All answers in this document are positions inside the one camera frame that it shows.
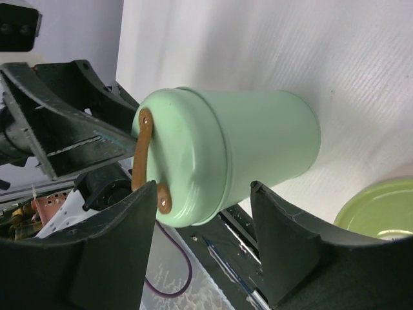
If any mint green cup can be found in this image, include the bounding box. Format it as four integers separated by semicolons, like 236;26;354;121
178;88;321;227

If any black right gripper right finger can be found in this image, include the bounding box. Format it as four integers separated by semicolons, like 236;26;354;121
250;181;412;309

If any mint lid with brown handle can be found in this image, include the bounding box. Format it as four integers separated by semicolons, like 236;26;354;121
132;88;228;227

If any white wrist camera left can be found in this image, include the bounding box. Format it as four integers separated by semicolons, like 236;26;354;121
1;1;45;68

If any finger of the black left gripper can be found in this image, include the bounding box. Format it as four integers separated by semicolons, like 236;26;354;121
1;63;136;180
34;59;137;129

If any lime green round lid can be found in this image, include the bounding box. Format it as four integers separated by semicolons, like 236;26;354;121
334;176;412;241

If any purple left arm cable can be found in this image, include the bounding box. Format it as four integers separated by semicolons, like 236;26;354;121
144;219;194;296

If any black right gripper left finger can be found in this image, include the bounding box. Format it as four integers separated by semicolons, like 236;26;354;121
1;181;157;309

